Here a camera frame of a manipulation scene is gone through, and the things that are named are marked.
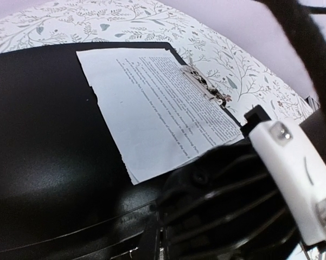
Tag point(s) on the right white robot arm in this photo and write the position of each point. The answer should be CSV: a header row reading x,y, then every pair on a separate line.
x,y
306,39

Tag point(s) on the black clip folder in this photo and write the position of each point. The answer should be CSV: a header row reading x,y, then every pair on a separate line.
x,y
65,192

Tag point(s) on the printed paper sheet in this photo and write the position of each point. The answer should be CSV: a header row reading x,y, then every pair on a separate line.
x,y
158,118

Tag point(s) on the floral tablecloth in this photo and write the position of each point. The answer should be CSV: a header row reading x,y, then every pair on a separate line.
x,y
241,78

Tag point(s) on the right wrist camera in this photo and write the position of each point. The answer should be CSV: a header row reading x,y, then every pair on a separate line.
x,y
255,199

